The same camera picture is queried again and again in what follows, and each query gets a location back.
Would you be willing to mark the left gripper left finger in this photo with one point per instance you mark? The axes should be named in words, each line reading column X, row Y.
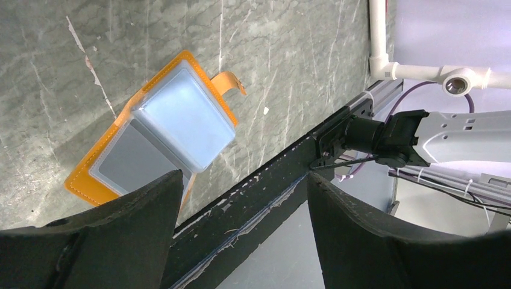
column 123, row 243

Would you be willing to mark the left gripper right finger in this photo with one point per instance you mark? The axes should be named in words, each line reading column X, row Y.
column 360, row 246

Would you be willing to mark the grey credit card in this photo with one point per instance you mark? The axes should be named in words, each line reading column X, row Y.
column 133, row 158

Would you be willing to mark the orange leather card holder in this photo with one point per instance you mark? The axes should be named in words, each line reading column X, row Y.
column 184, row 108

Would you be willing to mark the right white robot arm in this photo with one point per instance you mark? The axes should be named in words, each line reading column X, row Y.
column 421, row 138

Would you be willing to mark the white pvc pipe frame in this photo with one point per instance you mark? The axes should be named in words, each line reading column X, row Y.
column 460, row 45

